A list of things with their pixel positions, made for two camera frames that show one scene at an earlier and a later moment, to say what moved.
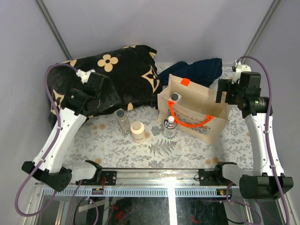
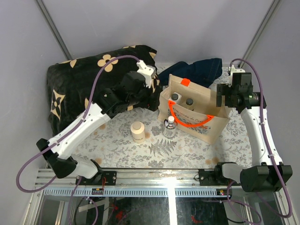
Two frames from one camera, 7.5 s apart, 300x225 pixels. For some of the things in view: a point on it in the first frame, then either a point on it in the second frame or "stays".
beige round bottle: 138,129 stays
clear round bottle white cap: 169,127 stays
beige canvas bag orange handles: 193,105 stays
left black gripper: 103,85 -> 151,98
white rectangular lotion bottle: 175,96 stays
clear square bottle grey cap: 123,121 -> 190,103
